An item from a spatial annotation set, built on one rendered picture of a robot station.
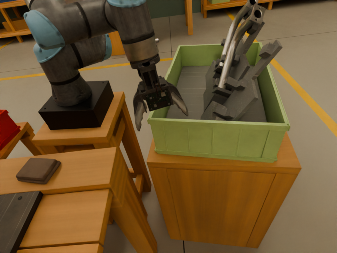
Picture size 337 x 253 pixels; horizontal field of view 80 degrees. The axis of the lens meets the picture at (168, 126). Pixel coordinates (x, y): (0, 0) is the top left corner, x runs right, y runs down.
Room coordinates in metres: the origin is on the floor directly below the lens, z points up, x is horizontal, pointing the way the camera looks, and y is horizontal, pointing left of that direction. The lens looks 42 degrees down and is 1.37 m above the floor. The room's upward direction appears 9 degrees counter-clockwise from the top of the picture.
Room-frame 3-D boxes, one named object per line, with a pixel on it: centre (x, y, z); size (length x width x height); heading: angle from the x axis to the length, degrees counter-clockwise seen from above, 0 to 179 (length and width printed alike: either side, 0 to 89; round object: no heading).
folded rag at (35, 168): (0.41, 0.41, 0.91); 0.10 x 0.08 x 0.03; 73
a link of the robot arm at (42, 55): (0.76, 0.36, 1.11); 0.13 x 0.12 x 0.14; 121
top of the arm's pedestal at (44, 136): (0.76, 0.38, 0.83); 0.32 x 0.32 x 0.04; 81
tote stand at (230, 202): (0.74, -0.23, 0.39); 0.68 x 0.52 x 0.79; 166
